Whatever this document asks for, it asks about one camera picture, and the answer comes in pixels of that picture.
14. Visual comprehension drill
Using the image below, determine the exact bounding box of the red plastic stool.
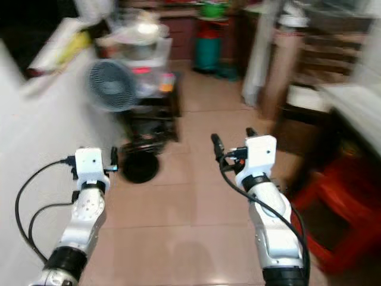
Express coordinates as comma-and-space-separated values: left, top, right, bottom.
291, 154, 381, 276

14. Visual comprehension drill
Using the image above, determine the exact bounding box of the green gas cylinder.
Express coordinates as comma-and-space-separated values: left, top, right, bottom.
193, 17, 239, 79

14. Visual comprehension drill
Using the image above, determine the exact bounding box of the clear plastic storage box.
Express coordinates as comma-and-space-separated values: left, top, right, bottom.
125, 39, 177, 100

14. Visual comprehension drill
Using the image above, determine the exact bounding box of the grey pedestal fan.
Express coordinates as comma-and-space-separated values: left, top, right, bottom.
88, 60, 160, 184

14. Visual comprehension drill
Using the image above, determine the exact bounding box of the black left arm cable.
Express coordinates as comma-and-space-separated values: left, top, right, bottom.
14, 156, 78, 265

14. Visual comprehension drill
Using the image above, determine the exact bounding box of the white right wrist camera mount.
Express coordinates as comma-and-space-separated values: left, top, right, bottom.
244, 135, 278, 178

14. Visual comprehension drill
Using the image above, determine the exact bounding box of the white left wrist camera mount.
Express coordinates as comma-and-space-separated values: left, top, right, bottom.
75, 148, 111, 184

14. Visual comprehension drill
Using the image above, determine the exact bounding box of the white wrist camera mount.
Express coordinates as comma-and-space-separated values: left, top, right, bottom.
75, 148, 111, 184
244, 135, 278, 178

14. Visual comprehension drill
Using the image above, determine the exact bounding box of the white plastic bag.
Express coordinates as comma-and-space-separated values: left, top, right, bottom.
100, 17, 171, 49

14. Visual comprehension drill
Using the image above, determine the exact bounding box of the white board with yellow item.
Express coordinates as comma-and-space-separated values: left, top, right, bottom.
27, 18, 97, 90

